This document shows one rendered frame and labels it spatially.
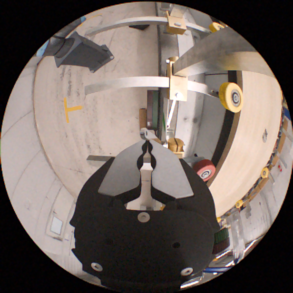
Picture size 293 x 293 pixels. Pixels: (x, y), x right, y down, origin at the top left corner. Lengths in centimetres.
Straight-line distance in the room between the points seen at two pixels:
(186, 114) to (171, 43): 36
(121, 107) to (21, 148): 237
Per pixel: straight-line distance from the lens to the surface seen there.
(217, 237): 19
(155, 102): 40
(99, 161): 36
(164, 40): 47
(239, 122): 33
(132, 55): 119
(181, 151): 29
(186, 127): 55
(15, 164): 263
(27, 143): 269
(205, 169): 33
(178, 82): 28
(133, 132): 122
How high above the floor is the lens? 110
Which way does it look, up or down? 57 degrees down
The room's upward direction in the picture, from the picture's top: 177 degrees counter-clockwise
